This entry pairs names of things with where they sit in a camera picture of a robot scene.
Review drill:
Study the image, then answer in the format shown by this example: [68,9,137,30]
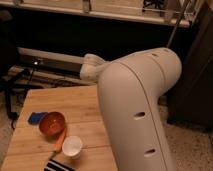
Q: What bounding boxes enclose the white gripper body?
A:
[80,54,106,82]

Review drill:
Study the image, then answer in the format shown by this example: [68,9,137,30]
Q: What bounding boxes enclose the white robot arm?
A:
[80,47,182,171]

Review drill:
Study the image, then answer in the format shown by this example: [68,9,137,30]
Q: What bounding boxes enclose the red bowl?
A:
[39,112,66,136]

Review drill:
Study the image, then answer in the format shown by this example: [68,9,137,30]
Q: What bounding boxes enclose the blue sponge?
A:
[28,112,46,125]

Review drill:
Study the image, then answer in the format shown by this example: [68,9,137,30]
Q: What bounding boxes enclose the white cup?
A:
[62,136,83,159]

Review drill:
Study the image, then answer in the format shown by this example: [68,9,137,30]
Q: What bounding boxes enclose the black office chair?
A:
[0,10,40,129]

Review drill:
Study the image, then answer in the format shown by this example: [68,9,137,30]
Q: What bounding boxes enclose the orange carrot toy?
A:
[49,128,67,159]

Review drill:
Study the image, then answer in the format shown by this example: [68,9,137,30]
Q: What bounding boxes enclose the black white striped cloth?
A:
[44,160,75,171]

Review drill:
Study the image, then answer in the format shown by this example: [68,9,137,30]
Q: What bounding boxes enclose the white shelf ledge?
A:
[0,0,197,27]

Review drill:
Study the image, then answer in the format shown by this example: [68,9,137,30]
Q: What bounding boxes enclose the metal pole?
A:
[166,0,190,48]

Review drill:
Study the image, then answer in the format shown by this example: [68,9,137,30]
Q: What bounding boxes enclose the black cable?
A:
[46,78,84,88]

